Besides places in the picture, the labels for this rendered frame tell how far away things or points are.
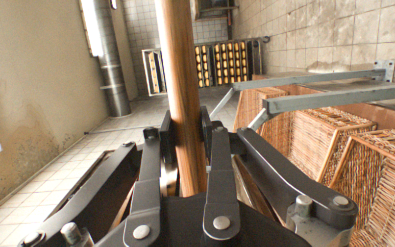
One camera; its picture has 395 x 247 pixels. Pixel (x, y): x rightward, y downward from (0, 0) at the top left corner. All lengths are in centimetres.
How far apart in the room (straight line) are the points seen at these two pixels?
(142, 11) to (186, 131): 528
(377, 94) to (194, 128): 74
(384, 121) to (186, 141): 72
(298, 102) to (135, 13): 503
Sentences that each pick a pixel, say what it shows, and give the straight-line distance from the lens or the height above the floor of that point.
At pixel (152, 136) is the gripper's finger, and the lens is 16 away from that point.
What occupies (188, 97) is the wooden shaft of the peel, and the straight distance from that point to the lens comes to 18.
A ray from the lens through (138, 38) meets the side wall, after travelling 536.
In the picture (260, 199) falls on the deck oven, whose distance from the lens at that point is 117.
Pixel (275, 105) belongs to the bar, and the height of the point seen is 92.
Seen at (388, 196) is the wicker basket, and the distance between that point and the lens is 87.
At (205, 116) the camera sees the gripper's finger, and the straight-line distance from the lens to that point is 18.
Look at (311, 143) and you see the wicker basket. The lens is 116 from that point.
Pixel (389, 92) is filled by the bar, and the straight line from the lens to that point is 90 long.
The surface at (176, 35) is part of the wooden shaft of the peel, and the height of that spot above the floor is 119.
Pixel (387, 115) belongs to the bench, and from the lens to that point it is 82.
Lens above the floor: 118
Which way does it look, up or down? 1 degrees down
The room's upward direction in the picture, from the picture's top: 97 degrees counter-clockwise
